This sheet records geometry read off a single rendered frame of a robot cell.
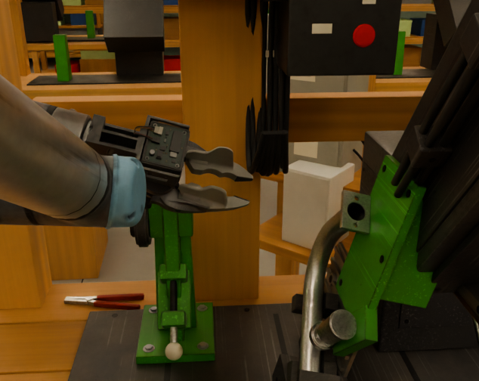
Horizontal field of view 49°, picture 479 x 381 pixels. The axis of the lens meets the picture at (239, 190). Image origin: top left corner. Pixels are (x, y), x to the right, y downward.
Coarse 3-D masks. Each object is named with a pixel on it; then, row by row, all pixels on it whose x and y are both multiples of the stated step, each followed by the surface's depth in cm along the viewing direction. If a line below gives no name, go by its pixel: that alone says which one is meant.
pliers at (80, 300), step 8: (72, 296) 108; (80, 296) 108; (88, 296) 107; (96, 296) 108; (104, 296) 108; (112, 296) 108; (120, 296) 108; (128, 296) 108; (136, 296) 108; (80, 304) 107; (88, 304) 106; (96, 304) 106; (104, 304) 105; (112, 304) 105; (120, 304) 105; (128, 304) 105; (136, 304) 105
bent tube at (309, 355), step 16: (352, 192) 72; (352, 208) 73; (368, 208) 71; (336, 224) 74; (352, 224) 70; (368, 224) 70; (320, 240) 79; (336, 240) 78; (320, 256) 80; (320, 272) 80; (304, 288) 80; (320, 288) 80; (304, 304) 79; (320, 304) 78; (304, 320) 77; (320, 320) 77; (304, 336) 76; (304, 352) 75; (320, 352) 76; (304, 368) 74
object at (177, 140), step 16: (96, 128) 61; (112, 128) 63; (144, 128) 62; (160, 128) 62; (176, 128) 63; (96, 144) 60; (112, 144) 60; (128, 144) 63; (144, 144) 67; (160, 144) 62; (176, 144) 62; (144, 160) 61; (160, 160) 61; (176, 160) 62; (160, 176) 64; (176, 176) 61; (160, 192) 66
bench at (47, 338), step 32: (64, 288) 112; (96, 288) 112; (128, 288) 112; (288, 288) 112; (0, 320) 102; (32, 320) 102; (64, 320) 102; (0, 352) 93; (32, 352) 93; (64, 352) 93
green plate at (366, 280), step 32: (384, 160) 71; (384, 192) 68; (416, 192) 60; (384, 224) 66; (416, 224) 63; (352, 256) 74; (384, 256) 64; (416, 256) 65; (352, 288) 72; (384, 288) 65; (416, 288) 67
